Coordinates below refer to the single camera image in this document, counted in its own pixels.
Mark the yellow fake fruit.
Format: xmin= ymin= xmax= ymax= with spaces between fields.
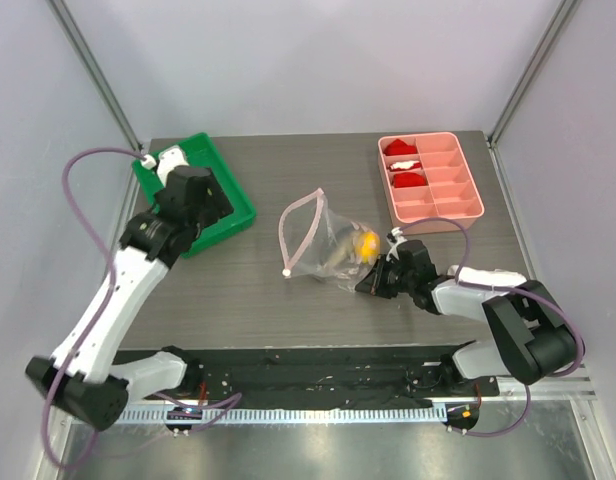
xmin=354 ymin=231 xmax=381 ymax=264

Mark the clear zip top bag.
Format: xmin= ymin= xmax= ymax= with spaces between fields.
xmin=278 ymin=188 xmax=379 ymax=291

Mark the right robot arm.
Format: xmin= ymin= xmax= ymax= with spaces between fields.
xmin=355 ymin=240 xmax=582 ymax=395

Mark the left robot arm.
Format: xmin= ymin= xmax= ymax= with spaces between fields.
xmin=25 ymin=165 xmax=232 ymax=431

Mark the grey fake fish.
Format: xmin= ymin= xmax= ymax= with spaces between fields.
xmin=324 ymin=229 xmax=360 ymax=270

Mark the red fake food slice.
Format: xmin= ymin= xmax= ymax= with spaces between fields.
xmin=392 ymin=172 xmax=428 ymax=189

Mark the red fake food piece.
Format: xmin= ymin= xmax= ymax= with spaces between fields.
xmin=383 ymin=139 xmax=418 ymax=156

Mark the green plastic tray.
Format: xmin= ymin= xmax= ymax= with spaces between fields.
xmin=132 ymin=133 xmax=256 ymax=258

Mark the white cloth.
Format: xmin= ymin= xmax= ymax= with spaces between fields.
xmin=447 ymin=265 xmax=527 ymax=288

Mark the pink compartment tray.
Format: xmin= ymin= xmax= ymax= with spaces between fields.
xmin=377 ymin=132 xmax=485 ymax=235

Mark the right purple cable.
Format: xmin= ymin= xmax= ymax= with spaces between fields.
xmin=387 ymin=217 xmax=587 ymax=437

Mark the purple cable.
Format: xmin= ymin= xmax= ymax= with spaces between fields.
xmin=40 ymin=146 xmax=244 ymax=471
xmin=387 ymin=217 xmax=587 ymax=437

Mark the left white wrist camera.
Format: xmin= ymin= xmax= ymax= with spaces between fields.
xmin=139 ymin=145 xmax=189 ymax=186

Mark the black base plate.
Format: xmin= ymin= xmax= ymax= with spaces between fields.
xmin=142 ymin=347 xmax=500 ymax=409

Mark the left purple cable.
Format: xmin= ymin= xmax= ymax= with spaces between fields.
xmin=40 ymin=146 xmax=244 ymax=471

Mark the aluminium front rail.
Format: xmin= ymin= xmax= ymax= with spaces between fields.
xmin=105 ymin=366 xmax=596 ymax=432

